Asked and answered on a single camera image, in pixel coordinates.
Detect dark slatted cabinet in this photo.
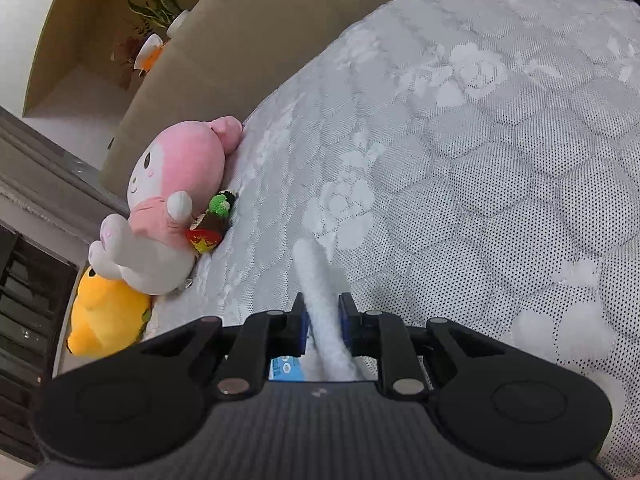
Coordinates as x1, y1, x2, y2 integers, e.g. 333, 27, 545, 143
0, 225, 81, 466

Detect white and red foam rocket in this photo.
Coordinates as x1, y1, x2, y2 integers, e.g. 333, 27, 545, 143
292, 239, 362, 382

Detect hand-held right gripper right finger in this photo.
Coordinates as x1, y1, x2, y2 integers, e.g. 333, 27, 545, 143
337, 292, 464, 397

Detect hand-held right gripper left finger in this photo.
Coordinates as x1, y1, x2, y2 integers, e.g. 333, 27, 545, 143
188, 292, 309, 396

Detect beige padded headboard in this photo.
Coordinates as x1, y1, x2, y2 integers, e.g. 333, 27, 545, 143
100, 0, 466, 213

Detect pink and white plush toy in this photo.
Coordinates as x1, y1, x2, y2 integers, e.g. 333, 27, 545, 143
89, 115, 244, 296

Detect green potted plant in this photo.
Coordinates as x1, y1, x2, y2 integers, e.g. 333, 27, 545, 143
126, 0, 190, 40

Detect red strawberry plush toy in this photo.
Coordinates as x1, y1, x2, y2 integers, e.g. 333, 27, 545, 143
185, 190, 238, 256

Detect yellow plush toy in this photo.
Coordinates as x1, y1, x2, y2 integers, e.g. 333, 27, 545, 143
66, 266, 153, 357

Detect blue and white packet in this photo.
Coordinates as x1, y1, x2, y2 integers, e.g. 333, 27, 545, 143
269, 356, 307, 382

